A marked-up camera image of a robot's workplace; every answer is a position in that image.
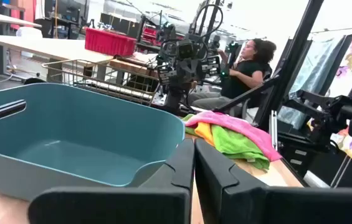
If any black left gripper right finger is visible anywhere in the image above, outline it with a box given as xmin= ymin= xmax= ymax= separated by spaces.
xmin=195 ymin=138 xmax=352 ymax=224

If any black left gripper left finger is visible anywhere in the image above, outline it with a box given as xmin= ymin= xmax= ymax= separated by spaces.
xmin=27 ymin=138 xmax=195 ymax=224

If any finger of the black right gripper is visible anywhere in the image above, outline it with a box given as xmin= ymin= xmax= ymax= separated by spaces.
xmin=156 ymin=63 xmax=177 ymax=85
xmin=200 ymin=55 xmax=222 ymax=77

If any green microfiber towel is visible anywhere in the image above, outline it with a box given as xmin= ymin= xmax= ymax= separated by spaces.
xmin=181 ymin=114 xmax=270 ymax=171

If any orange microfiber towel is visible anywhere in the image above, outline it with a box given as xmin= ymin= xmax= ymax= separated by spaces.
xmin=194 ymin=122 xmax=216 ymax=147

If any pink microfiber towel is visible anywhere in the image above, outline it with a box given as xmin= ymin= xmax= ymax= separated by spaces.
xmin=184 ymin=111 xmax=283 ymax=162

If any person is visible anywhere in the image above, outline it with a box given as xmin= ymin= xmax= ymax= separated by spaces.
xmin=188 ymin=38 xmax=278 ymax=111

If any brown wooden workbench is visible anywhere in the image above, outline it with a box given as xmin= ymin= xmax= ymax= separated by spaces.
xmin=108 ymin=57 xmax=159 ymax=77

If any small red plastic bin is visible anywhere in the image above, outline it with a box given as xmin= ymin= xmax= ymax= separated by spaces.
xmin=141 ymin=26 xmax=158 ymax=46

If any large red plastic bin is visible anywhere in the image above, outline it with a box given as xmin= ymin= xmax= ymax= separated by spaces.
xmin=84 ymin=27 xmax=137 ymax=57

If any teal plastic basket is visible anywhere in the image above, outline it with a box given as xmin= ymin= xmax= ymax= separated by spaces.
xmin=0 ymin=82 xmax=186 ymax=202

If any blue grey hanging cloth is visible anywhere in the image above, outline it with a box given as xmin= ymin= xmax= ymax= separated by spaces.
xmin=277 ymin=34 xmax=348 ymax=130

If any long light wooden table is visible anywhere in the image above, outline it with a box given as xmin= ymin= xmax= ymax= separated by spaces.
xmin=0 ymin=33 xmax=114 ymax=83

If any black round chair back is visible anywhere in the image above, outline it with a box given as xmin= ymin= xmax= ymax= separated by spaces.
xmin=22 ymin=77 xmax=46 ymax=85

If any metal wire basket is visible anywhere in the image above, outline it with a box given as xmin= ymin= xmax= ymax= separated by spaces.
xmin=41 ymin=58 xmax=161 ymax=106

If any black aluminium frame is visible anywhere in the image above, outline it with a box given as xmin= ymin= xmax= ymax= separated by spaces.
xmin=216 ymin=0 xmax=325 ymax=131

